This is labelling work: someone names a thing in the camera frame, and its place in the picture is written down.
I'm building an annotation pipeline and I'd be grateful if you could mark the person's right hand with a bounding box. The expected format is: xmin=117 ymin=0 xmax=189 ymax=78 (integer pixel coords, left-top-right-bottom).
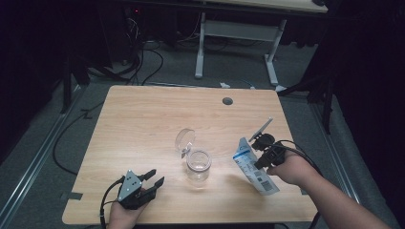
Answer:
xmin=266 ymin=152 xmax=314 ymax=186

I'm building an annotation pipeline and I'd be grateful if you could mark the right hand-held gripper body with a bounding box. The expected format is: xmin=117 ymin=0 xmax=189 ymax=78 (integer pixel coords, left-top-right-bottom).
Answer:
xmin=247 ymin=116 xmax=288 ymax=167

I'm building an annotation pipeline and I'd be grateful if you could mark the black metal stand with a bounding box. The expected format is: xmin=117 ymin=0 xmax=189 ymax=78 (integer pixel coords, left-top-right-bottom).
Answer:
xmin=276 ymin=71 xmax=337 ymax=135
xmin=59 ymin=47 xmax=92 ymax=115

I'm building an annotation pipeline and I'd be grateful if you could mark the desk with white metal frame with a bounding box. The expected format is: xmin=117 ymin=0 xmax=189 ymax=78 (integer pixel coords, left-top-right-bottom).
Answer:
xmin=194 ymin=0 xmax=329 ymax=94

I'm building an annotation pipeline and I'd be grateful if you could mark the right hand-held gripper black cable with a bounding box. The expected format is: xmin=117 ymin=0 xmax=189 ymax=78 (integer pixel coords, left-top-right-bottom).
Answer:
xmin=275 ymin=139 xmax=323 ymax=179

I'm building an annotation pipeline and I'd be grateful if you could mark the person's left hand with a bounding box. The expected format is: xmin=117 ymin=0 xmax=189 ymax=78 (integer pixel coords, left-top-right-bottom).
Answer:
xmin=107 ymin=201 xmax=148 ymax=229

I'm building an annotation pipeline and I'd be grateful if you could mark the grey metal floor rail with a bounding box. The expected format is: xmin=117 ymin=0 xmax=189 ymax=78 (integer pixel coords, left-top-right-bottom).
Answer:
xmin=0 ymin=85 xmax=84 ymax=225
xmin=309 ymin=101 xmax=361 ymax=204

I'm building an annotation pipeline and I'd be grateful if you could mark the hand-held gripper black cable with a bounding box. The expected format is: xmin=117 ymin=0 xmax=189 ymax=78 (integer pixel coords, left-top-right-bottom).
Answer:
xmin=99 ymin=176 xmax=126 ymax=229
xmin=275 ymin=139 xmax=323 ymax=179

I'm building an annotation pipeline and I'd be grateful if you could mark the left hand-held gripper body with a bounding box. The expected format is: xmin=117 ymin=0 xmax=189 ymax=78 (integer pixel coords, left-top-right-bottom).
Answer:
xmin=117 ymin=169 xmax=159 ymax=211

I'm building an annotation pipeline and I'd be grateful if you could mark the long black floor cable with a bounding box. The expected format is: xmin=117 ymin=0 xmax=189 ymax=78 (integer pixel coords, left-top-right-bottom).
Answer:
xmin=52 ymin=100 xmax=106 ymax=177

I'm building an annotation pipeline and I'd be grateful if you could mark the clear glass jar lid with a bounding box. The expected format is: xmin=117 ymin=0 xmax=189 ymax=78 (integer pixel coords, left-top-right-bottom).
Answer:
xmin=174 ymin=128 xmax=196 ymax=154

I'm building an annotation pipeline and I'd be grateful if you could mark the left hand-held gripper black cable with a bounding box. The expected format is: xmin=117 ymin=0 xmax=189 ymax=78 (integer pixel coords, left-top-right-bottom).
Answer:
xmin=99 ymin=176 xmax=126 ymax=229

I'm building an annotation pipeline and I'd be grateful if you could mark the dark tape patch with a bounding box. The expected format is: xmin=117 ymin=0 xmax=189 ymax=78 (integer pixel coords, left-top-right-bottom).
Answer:
xmin=60 ymin=191 xmax=84 ymax=202

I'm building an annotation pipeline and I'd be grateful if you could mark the white blue printed pouch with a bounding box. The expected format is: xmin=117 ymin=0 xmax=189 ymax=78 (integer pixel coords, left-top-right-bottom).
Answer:
xmin=232 ymin=136 xmax=281 ymax=196

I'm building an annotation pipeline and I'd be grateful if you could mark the clear glass jar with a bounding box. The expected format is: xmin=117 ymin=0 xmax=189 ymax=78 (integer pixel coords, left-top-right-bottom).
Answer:
xmin=181 ymin=142 xmax=213 ymax=184

